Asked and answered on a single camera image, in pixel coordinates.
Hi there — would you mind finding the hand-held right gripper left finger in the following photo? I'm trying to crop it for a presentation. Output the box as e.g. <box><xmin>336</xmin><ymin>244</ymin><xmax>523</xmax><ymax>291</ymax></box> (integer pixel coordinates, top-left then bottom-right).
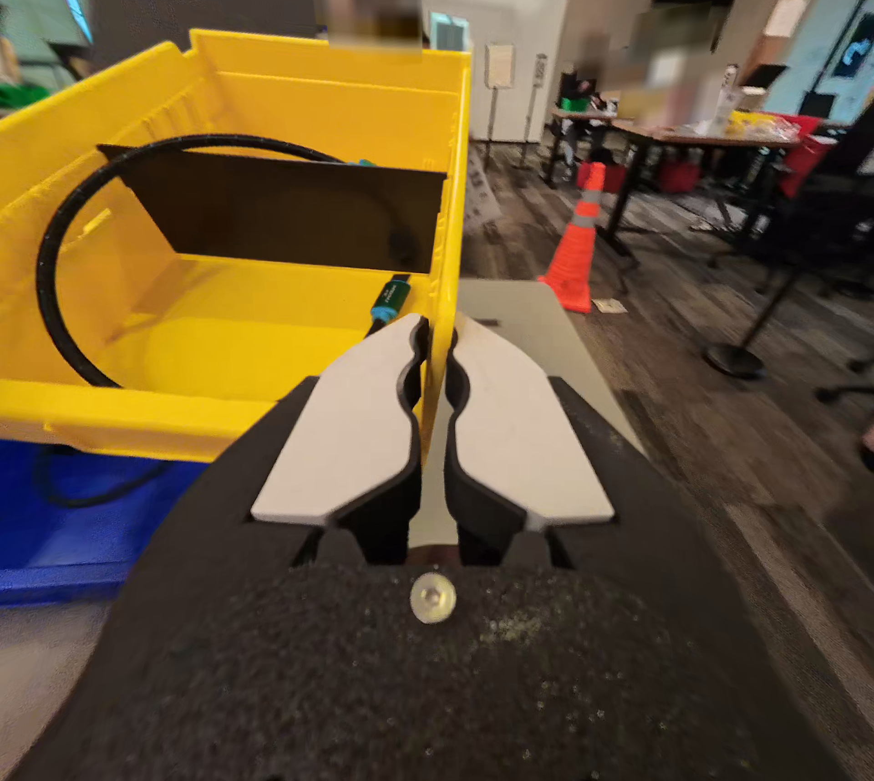
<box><xmin>250</xmin><ymin>313</ymin><xmax>431</xmax><ymax>565</ymax></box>

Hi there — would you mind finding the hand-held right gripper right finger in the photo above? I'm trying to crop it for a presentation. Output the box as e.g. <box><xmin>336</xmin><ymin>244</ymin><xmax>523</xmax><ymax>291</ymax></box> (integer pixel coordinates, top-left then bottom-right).
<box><xmin>444</xmin><ymin>313</ymin><xmax>617</xmax><ymax>565</ymax></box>

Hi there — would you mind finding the yellow plastic bin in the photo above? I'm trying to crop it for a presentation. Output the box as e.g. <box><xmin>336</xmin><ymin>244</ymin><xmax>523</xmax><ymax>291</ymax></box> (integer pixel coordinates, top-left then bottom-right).
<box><xmin>0</xmin><ymin>28</ymin><xmax>473</xmax><ymax>464</ymax></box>

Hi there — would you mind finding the black braided hdmi cable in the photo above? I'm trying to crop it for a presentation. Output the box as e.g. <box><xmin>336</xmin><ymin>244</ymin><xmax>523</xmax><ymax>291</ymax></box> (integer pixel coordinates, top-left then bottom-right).
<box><xmin>36</xmin><ymin>135</ymin><xmax>414</xmax><ymax>389</ymax></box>

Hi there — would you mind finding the blue plastic bin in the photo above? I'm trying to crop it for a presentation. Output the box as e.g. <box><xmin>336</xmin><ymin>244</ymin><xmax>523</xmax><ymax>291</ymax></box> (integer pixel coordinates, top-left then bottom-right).
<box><xmin>0</xmin><ymin>439</ymin><xmax>213</xmax><ymax>604</ymax></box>

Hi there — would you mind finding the grey desk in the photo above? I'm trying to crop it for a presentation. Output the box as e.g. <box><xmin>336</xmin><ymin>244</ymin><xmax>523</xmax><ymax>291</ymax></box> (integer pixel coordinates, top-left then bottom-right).
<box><xmin>0</xmin><ymin>279</ymin><xmax>643</xmax><ymax>781</ymax></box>

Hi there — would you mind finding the orange traffic cone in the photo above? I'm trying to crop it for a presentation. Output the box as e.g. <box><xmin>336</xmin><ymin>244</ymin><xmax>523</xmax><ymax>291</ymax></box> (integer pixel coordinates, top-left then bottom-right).
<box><xmin>537</xmin><ymin>163</ymin><xmax>609</xmax><ymax>315</ymax></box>

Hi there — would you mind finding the black pole stand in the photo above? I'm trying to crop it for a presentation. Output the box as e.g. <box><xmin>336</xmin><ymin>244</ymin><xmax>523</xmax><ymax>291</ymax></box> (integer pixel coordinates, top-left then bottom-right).
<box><xmin>703</xmin><ymin>269</ymin><xmax>813</xmax><ymax>380</ymax></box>

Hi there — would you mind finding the black divider panel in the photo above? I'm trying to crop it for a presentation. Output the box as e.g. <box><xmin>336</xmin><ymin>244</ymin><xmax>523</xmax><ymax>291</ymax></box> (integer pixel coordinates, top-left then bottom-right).
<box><xmin>97</xmin><ymin>143</ymin><xmax>448</xmax><ymax>276</ymax></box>

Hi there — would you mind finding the pictogram sign sheet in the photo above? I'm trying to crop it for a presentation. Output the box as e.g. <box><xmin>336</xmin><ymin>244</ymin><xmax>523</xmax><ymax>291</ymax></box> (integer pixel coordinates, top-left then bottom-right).
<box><xmin>464</xmin><ymin>146</ymin><xmax>503</xmax><ymax>234</ymax></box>

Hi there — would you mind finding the red plastic bin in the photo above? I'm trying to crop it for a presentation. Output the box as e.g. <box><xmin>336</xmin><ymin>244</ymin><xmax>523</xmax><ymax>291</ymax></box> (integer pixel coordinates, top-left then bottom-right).
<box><xmin>778</xmin><ymin>115</ymin><xmax>839</xmax><ymax>198</ymax></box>
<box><xmin>657</xmin><ymin>158</ymin><xmax>706</xmax><ymax>194</ymax></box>

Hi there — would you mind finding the wooden table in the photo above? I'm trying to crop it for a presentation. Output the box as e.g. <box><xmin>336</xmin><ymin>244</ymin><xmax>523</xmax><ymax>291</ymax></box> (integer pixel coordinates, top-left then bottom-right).
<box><xmin>552</xmin><ymin>108</ymin><xmax>807</xmax><ymax>263</ymax></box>

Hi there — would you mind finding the black office chair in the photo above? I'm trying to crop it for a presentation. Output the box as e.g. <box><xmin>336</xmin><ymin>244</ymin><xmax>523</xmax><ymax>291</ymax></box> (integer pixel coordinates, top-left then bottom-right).
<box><xmin>710</xmin><ymin>105</ymin><xmax>874</xmax><ymax>317</ymax></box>

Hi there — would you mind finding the white sign on post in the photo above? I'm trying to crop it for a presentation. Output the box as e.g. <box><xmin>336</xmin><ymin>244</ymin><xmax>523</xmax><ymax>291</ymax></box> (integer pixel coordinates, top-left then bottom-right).
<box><xmin>486</xmin><ymin>43</ymin><xmax>515</xmax><ymax>143</ymax></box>

